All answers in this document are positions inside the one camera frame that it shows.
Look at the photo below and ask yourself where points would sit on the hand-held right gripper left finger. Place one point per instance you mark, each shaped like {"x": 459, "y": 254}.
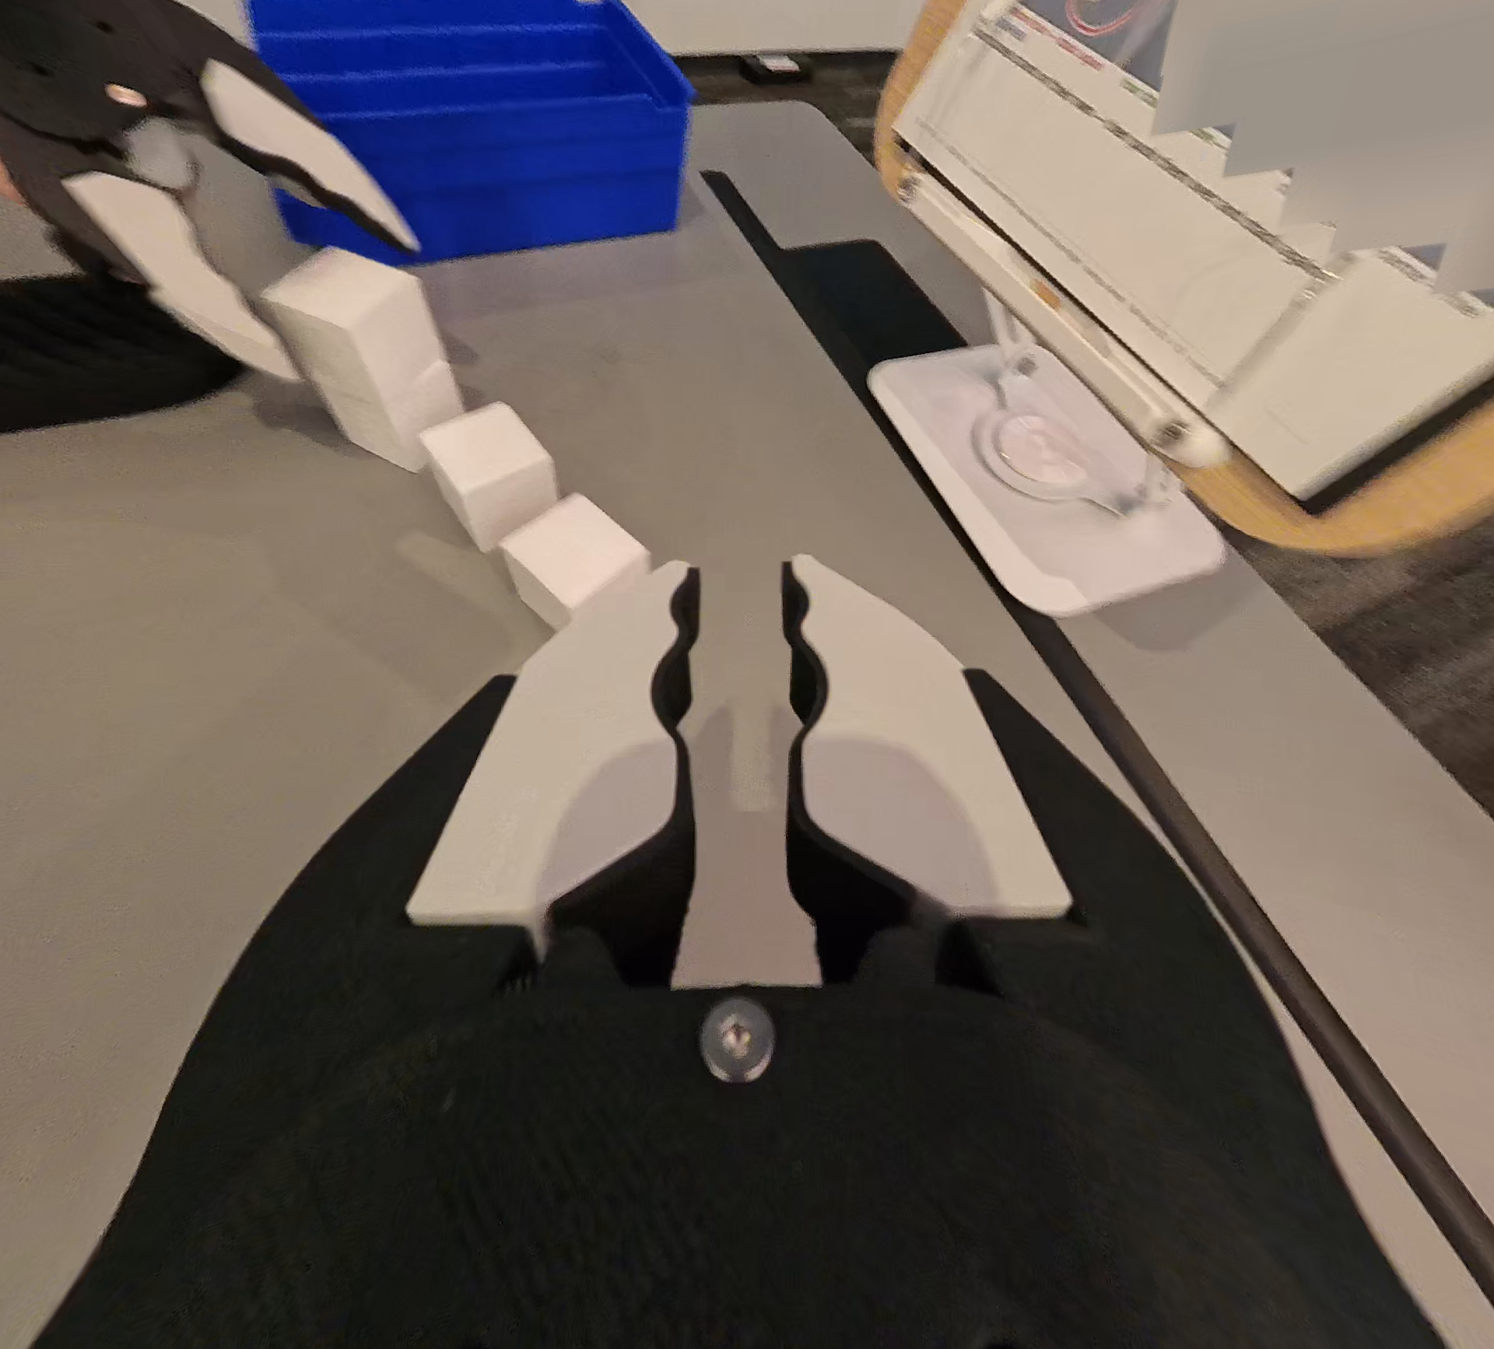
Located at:
{"x": 536, "y": 788}

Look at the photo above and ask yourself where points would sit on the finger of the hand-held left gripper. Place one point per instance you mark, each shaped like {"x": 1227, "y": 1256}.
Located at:
{"x": 162, "y": 252}
{"x": 304, "y": 146}

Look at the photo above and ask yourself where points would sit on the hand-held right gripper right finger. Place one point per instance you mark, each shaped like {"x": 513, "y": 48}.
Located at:
{"x": 922, "y": 788}

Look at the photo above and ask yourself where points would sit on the white foam cube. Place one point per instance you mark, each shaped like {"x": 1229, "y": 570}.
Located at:
{"x": 391, "y": 422}
{"x": 489, "y": 479}
{"x": 572, "y": 561}
{"x": 345, "y": 321}

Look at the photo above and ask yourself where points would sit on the blue plastic bin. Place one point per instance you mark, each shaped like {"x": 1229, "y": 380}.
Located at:
{"x": 525, "y": 146}

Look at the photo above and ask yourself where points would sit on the white document stand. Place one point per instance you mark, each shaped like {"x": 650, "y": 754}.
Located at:
{"x": 933, "y": 414}

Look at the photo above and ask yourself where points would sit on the black floor box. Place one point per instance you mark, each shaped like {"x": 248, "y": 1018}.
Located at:
{"x": 775, "y": 70}

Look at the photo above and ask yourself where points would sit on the wooden document board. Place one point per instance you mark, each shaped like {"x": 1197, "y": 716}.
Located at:
{"x": 1342, "y": 525}

